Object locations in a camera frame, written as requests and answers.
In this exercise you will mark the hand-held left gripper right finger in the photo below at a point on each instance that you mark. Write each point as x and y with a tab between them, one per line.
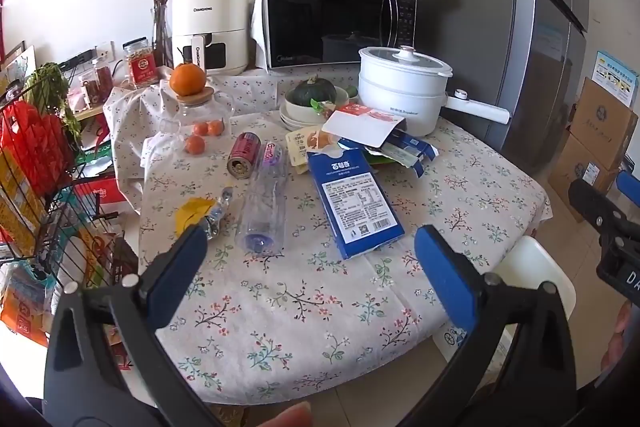
445	272

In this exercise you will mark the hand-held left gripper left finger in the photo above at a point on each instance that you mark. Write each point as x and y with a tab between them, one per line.
180	267

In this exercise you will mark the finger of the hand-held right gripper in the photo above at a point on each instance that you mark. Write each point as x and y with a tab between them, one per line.
629	187
595	204

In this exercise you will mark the white plastic bin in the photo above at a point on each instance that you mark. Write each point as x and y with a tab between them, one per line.
535	267

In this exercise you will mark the blue carton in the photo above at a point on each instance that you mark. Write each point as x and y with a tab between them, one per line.
355	207

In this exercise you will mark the person's right hand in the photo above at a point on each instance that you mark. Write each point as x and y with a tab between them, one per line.
619	327

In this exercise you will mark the person's left hand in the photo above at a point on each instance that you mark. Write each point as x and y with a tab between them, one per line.
287	414

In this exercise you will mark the brown cardboard box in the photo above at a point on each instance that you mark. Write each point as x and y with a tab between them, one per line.
575	177
602	122

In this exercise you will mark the yellow wrapper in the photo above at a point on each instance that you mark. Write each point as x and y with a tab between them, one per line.
192	214

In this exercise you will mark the clear foil wrapper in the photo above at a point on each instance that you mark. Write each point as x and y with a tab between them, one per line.
220	212

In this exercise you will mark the flat red box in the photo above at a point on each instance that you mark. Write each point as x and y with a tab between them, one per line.
102	197

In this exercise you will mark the clear plastic bottle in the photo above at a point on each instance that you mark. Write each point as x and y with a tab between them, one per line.
262	202

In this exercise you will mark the blue and white printed box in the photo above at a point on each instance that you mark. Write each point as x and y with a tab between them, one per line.
617	77

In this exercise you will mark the small orange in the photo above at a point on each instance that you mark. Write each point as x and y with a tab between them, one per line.
194	144
216	128
200	128

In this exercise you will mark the blue and white small box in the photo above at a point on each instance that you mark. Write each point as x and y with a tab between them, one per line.
412	152

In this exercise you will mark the red drink can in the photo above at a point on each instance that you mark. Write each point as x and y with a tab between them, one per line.
245	154

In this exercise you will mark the glass teapot with wooden lid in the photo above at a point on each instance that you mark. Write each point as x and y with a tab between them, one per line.
200	112

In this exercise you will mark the orange snack packet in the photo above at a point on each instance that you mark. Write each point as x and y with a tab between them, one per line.
22	322

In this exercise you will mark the beige snack packet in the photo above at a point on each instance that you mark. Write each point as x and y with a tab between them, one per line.
310	147

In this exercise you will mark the stack of white plates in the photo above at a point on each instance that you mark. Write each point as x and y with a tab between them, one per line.
292	122

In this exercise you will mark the white electric pot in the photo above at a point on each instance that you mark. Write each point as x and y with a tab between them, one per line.
400	92

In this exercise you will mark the large orange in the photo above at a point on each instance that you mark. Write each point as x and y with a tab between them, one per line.
187	79

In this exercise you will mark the red plastic bag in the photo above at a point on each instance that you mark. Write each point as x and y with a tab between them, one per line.
30	137

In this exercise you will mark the beige bowl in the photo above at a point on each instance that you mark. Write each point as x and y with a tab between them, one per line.
340	99

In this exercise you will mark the small red spice jar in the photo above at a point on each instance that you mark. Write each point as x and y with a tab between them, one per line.
97	79

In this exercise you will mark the glass jar with red label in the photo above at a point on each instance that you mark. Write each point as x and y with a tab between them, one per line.
140	64

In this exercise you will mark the green squash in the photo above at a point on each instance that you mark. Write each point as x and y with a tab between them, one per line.
310	92

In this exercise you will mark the green leafy vegetables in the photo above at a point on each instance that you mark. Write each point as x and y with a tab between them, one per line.
50	87

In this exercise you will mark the glass vase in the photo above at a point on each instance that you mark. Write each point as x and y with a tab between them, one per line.
162	37

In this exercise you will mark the grey refrigerator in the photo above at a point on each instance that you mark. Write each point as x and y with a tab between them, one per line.
475	7

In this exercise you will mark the white air fryer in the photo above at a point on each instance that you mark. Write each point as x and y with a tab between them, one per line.
210	22

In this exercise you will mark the black microwave oven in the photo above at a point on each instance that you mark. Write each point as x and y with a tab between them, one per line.
325	22

